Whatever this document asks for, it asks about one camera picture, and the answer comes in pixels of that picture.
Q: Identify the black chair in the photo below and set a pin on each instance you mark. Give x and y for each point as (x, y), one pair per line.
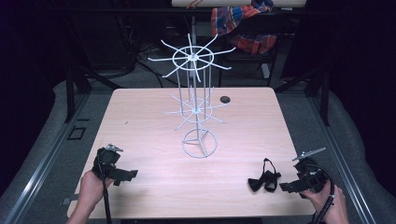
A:
(249, 60)

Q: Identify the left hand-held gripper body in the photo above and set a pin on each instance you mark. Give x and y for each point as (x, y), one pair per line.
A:
(107, 161)

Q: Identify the person's right hand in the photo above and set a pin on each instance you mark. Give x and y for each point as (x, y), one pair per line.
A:
(330, 205)

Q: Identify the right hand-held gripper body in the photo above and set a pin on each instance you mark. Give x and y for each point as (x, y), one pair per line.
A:
(311, 177)

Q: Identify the black bow tie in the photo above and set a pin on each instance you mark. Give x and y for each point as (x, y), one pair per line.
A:
(264, 181)

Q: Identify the person's left hand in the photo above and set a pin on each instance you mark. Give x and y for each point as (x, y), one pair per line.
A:
(91, 189)

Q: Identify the plaid cloth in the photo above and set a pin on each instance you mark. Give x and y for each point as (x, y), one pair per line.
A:
(232, 18)

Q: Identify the black metal stand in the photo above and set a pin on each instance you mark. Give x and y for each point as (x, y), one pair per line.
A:
(323, 93)
(70, 93)

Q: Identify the aluminium floor rail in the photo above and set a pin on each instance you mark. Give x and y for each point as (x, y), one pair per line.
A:
(40, 168)
(339, 161)

